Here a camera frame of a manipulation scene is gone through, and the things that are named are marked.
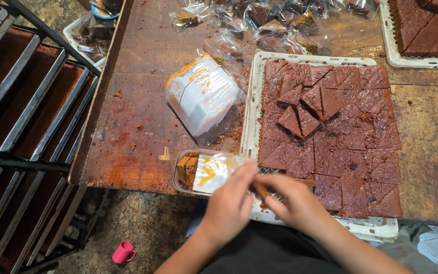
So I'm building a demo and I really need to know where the clear yellow-printed plastic wrapper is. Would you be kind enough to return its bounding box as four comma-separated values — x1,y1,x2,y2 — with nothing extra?
192,153,247,195

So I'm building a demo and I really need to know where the pink plastic cup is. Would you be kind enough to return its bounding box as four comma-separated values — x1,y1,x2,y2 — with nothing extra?
112,241,137,265

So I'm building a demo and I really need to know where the white basket of wrapped cakes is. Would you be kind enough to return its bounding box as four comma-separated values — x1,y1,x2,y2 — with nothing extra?
62,11,109,70

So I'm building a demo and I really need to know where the slab of cut brown cake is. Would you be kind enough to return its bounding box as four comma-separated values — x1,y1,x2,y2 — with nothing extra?
258,60,403,219
389,0,438,58

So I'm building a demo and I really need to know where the white plastic crate tray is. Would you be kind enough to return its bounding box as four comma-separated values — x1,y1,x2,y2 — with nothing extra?
379,0,438,69
240,51,399,243

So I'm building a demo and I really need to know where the person's right hand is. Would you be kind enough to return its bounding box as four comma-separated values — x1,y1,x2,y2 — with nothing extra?
255,174,334,239

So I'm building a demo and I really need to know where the person's left hand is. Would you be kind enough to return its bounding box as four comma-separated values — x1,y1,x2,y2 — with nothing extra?
199,160,260,249

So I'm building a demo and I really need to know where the metal rack with cake trays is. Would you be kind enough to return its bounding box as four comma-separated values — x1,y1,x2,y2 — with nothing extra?
0,0,102,274

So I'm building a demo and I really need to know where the clear plastic tray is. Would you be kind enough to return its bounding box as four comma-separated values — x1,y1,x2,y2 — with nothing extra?
172,148,244,197

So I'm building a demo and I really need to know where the brown cake block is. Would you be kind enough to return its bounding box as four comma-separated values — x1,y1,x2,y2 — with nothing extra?
184,151,201,192
176,155,189,188

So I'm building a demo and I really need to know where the blue and white round container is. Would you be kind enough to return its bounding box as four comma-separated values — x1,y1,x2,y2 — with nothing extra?
90,0,124,27

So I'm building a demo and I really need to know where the person's dark clothing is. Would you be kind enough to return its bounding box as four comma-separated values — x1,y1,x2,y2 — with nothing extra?
199,220,351,274

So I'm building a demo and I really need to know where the brown cake slice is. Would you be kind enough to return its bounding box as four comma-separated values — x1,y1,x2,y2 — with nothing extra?
252,180,271,201

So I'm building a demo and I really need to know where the pack of plastic wrappers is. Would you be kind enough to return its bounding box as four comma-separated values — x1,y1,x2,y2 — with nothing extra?
165,53,241,138

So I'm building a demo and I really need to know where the heap of wrapped cake packets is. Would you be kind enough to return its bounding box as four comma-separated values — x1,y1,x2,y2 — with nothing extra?
168,0,380,58

